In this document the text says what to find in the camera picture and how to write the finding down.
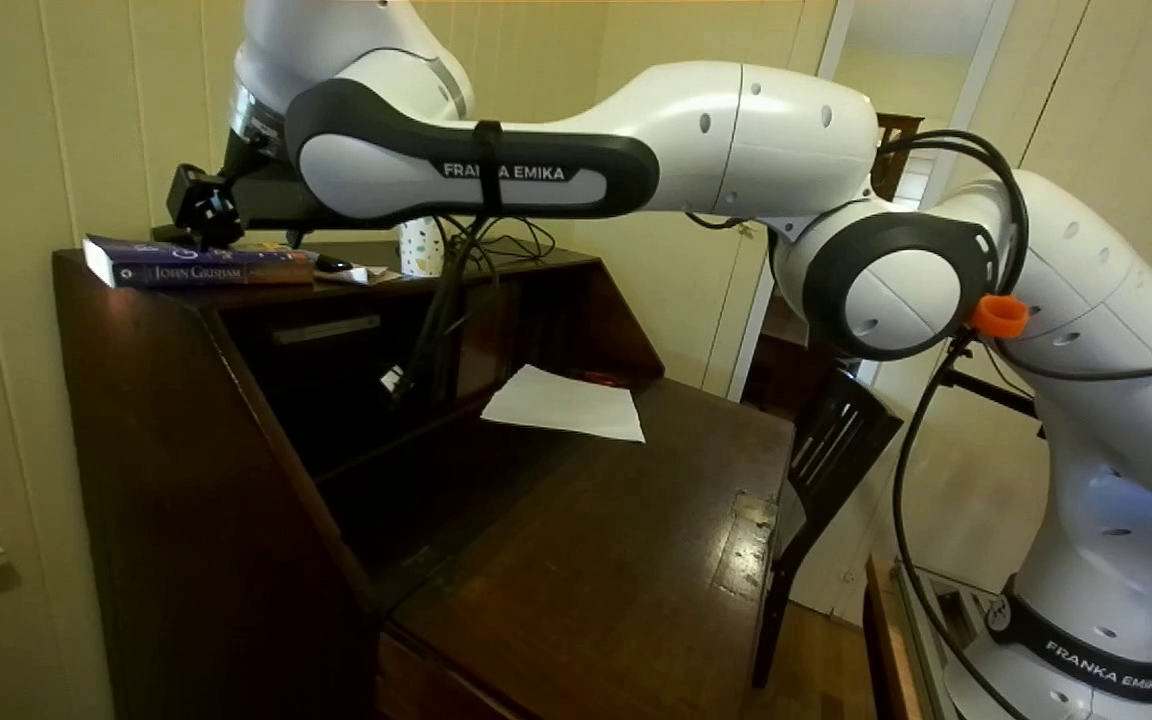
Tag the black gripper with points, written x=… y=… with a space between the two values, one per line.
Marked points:
x=250 y=159

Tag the blue John Grisham paperback book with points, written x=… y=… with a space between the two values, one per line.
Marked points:
x=199 y=262

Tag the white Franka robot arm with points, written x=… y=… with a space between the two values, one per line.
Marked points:
x=737 y=133

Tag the dark wooden secretary desk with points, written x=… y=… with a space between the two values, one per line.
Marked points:
x=578 y=560

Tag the black capped marker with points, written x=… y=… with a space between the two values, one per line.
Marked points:
x=332 y=262

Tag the dotted paper cup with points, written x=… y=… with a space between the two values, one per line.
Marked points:
x=417 y=246

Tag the white paper sheet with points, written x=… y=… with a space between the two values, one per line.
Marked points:
x=561 y=405

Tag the dark wooden slatted chair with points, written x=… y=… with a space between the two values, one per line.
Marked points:
x=826 y=447

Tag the light wooden robot table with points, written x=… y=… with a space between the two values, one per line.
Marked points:
x=887 y=643

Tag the white door frame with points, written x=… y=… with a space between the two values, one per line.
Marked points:
x=761 y=305

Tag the black camera on stand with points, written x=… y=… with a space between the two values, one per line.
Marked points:
x=988 y=391

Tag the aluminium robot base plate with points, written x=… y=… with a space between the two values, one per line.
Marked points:
x=958 y=627

